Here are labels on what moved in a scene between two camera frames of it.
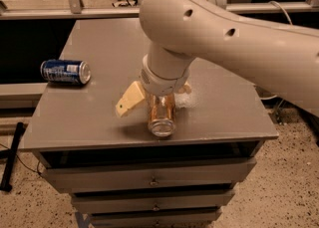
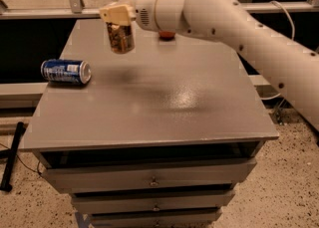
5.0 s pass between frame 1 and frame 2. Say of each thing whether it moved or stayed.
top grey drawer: stayed
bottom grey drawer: stayed
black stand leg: stayed
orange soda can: moved
